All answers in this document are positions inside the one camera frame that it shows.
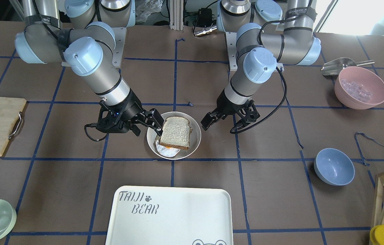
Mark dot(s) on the pink bowl with ice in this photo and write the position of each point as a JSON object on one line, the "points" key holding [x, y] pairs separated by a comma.
{"points": [[358, 88]]}

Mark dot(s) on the cream bear serving tray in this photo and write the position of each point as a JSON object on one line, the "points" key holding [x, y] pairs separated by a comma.
{"points": [[150, 215]]}

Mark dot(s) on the aluminium frame post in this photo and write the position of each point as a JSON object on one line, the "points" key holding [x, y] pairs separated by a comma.
{"points": [[176, 14]]}

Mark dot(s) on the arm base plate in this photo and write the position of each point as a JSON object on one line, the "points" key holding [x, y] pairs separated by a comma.
{"points": [[233, 53], [120, 37]]}

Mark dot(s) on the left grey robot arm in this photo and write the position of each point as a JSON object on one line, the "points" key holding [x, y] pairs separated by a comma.
{"points": [[265, 38]]}

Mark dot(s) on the blue bowl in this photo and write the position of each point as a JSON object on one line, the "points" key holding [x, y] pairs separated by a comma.
{"points": [[334, 167]]}

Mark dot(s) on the fried egg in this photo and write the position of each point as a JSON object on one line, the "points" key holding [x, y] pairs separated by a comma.
{"points": [[166, 151]]}

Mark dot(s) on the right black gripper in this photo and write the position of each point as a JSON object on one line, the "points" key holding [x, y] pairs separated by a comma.
{"points": [[132, 105]]}

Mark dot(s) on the metal scoop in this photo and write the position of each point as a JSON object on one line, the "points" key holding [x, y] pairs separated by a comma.
{"points": [[334, 67]]}

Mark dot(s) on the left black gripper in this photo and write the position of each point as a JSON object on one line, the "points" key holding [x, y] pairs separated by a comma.
{"points": [[226, 105]]}

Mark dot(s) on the bread slice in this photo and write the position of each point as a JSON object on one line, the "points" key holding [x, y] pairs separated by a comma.
{"points": [[176, 133]]}

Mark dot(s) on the cream round plate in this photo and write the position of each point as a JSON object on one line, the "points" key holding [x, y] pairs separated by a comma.
{"points": [[195, 137]]}

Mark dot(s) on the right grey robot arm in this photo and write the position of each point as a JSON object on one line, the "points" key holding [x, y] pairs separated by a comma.
{"points": [[88, 48]]}

